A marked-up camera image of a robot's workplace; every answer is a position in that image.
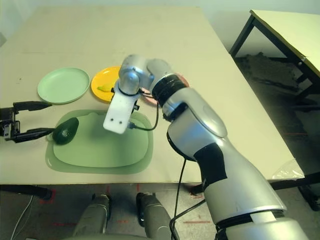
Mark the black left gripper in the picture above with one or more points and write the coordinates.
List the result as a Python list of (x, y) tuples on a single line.
[(8, 122)]

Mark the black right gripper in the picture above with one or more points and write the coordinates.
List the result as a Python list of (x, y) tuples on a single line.
[(136, 107)]

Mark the dark green avocado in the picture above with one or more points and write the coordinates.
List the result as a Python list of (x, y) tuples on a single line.
[(65, 132)]

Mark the yellow banana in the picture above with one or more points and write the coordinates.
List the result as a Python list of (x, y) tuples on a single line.
[(105, 88)]

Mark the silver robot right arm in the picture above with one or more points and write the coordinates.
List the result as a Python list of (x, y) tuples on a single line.
[(220, 155)]

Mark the yellow plate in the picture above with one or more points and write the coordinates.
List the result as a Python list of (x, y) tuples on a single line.
[(105, 77)]

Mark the mint green plate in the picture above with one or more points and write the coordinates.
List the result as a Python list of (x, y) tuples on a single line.
[(63, 85)]

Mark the pink plate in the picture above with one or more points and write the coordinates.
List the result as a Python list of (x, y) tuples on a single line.
[(183, 81)]

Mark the green cutting board tray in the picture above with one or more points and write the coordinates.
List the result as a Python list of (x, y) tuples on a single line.
[(100, 155)]

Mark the black table leg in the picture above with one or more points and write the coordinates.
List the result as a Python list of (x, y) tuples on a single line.
[(287, 185), (25, 191)]

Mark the grey robot right leg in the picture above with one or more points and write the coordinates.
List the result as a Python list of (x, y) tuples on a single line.
[(156, 217)]

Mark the grey robot leg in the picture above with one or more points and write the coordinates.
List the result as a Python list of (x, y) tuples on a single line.
[(93, 215), (156, 217)]

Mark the grey robot left leg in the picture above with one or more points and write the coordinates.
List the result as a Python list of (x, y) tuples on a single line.
[(93, 215)]

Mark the grey robot torso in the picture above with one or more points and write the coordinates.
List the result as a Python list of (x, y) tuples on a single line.
[(87, 237)]

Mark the clear plastic bag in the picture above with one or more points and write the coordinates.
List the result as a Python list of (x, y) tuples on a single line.
[(287, 170)]

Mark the beige side table black legs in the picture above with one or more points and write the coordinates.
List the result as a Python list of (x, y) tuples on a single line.
[(282, 27)]

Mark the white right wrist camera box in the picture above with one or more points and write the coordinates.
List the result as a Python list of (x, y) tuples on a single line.
[(117, 112)]

